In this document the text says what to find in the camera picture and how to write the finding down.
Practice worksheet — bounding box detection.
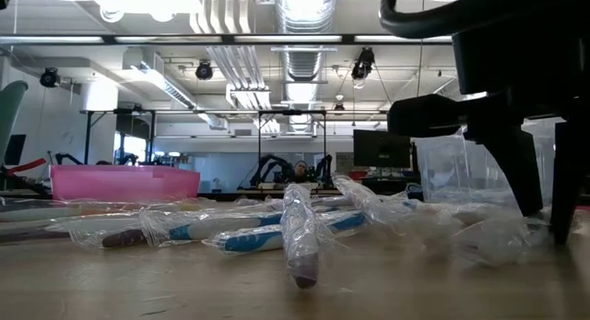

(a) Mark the black monitor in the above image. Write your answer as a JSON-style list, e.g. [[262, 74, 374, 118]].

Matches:
[[352, 128, 412, 169]]

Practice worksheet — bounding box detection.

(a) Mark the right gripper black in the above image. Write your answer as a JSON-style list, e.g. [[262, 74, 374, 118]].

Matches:
[[453, 30, 590, 246]]

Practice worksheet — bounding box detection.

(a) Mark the silver ventilation duct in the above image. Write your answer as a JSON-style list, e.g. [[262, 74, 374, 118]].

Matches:
[[276, 0, 334, 135]]

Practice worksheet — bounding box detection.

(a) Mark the tall clear plastic bin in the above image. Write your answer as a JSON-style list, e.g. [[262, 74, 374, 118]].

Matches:
[[413, 115, 569, 208]]

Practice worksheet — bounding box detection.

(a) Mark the person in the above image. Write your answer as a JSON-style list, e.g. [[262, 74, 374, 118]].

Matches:
[[289, 160, 314, 183]]

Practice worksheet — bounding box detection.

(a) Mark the black overhead frame beam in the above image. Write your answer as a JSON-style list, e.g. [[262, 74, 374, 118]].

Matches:
[[0, 32, 455, 47]]

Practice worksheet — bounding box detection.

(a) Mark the green white packaged toothbrush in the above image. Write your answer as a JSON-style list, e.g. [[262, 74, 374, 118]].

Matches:
[[279, 184, 325, 290]]

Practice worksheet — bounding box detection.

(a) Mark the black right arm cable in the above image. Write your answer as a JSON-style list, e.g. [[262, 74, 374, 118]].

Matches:
[[379, 0, 462, 40]]

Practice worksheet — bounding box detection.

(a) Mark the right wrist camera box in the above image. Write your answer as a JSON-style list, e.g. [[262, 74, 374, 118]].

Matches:
[[386, 93, 467, 138]]

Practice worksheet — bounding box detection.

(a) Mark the black ceiling spotlight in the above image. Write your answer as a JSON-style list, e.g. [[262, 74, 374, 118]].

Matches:
[[350, 46, 376, 81], [195, 61, 215, 81], [39, 66, 60, 89]]

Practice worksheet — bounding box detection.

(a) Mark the blue white packaged toothbrush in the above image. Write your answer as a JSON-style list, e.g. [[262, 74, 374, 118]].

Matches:
[[139, 210, 285, 248], [202, 210, 370, 256]]

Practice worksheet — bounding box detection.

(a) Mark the pink plastic bin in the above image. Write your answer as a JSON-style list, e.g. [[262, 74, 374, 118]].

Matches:
[[49, 164, 202, 202]]

